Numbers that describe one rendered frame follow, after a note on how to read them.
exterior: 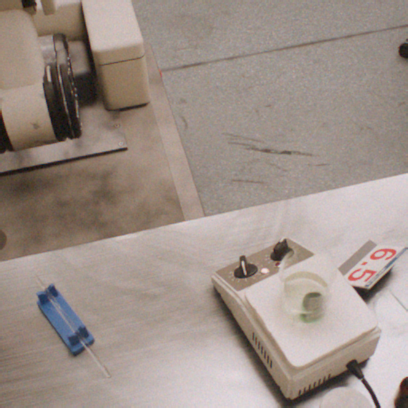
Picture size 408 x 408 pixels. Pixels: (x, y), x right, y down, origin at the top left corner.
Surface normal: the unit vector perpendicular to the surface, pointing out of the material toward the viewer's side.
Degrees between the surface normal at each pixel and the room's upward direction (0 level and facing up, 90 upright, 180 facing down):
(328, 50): 0
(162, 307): 0
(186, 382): 0
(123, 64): 90
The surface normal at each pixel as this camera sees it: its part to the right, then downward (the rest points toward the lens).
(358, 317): -0.04, -0.64
